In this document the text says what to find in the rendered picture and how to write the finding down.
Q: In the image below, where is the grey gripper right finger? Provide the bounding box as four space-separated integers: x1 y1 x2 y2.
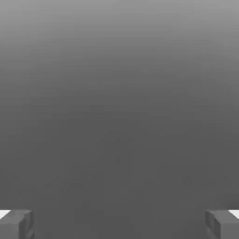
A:
204 209 239 239

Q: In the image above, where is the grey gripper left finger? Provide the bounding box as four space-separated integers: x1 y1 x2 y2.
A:
0 209 35 239

